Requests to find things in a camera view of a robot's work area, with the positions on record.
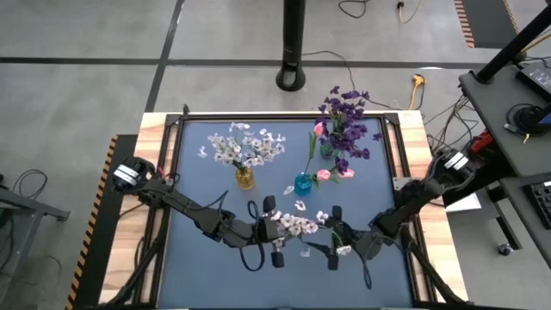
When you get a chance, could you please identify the blue glass vase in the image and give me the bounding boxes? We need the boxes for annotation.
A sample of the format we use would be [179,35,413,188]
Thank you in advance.
[294,171,314,198]

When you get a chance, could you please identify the yellow cable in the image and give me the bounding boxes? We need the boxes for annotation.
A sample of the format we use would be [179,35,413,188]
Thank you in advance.
[396,0,425,25]

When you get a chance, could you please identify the black table frame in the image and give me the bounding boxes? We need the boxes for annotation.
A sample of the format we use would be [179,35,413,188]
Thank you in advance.
[131,102,468,310]

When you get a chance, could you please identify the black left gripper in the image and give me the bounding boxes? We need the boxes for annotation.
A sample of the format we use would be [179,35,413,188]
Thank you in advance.
[253,195,288,270]

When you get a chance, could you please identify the black support strut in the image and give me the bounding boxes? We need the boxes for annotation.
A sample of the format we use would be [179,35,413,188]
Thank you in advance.
[402,234,468,307]
[102,234,167,307]

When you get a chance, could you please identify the black floor mat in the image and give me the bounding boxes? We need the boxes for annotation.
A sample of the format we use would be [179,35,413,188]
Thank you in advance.
[68,133,139,310]
[462,0,520,49]

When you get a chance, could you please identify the black floor cable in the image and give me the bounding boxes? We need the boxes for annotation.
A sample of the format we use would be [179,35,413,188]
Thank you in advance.
[300,50,414,111]
[337,0,371,20]

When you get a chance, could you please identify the tangled cable bundle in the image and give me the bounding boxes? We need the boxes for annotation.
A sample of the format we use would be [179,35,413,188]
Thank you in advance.
[424,94,474,152]

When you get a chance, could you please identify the coiled black cable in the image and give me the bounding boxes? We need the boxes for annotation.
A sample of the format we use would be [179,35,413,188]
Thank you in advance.
[504,102,551,140]

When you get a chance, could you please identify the yellow glass vase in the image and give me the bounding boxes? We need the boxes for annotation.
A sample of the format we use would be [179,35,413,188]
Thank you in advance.
[234,166,257,192]

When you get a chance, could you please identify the grey desk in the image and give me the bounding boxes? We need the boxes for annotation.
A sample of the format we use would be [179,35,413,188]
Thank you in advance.
[457,59,551,270]

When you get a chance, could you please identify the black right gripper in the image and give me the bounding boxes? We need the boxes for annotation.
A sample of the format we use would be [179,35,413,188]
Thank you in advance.
[326,205,367,272]

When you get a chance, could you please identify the black pole stand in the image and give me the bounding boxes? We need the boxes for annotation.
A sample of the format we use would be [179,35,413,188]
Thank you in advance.
[275,0,307,93]

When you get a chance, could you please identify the black diagonal pole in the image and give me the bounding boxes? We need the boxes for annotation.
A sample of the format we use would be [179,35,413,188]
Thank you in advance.
[475,3,551,85]

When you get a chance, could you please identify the blue-grey table mat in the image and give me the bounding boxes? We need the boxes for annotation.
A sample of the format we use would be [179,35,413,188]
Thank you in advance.
[158,118,414,309]

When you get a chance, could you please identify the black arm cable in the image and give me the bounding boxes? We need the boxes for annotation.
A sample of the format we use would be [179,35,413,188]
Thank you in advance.
[360,247,375,290]
[238,200,267,273]

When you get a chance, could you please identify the red box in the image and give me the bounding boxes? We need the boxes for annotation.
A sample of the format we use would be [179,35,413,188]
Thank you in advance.
[468,128,495,156]

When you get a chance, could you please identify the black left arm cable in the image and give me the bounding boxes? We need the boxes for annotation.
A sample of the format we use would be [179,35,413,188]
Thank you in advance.
[238,200,267,273]

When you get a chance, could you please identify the green glass vase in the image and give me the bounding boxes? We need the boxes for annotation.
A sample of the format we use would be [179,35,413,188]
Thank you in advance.
[319,141,341,161]

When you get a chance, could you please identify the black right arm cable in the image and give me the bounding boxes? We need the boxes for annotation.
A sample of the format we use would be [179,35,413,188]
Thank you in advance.
[360,247,375,290]

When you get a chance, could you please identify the black cable loop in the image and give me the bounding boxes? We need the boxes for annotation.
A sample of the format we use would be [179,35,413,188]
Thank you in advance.
[11,168,49,202]

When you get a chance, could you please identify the white artificial flower bunch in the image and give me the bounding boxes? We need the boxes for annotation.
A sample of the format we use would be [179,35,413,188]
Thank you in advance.
[196,121,251,170]
[238,127,288,170]
[269,183,353,259]

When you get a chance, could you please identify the yellow power plug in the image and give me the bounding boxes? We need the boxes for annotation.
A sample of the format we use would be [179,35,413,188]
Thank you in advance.
[407,73,427,111]

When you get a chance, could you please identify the white paper sheet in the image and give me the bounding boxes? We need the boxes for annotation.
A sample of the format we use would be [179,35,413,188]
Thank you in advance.
[445,191,483,214]

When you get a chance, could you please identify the yellow-black hazard tape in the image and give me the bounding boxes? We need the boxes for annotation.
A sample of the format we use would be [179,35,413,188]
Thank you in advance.
[453,0,476,49]
[64,135,120,310]

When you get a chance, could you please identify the black desk device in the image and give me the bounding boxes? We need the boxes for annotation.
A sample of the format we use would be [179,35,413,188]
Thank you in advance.
[515,59,551,102]

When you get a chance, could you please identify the black keyboard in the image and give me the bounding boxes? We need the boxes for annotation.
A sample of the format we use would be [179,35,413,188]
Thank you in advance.
[523,180,551,230]

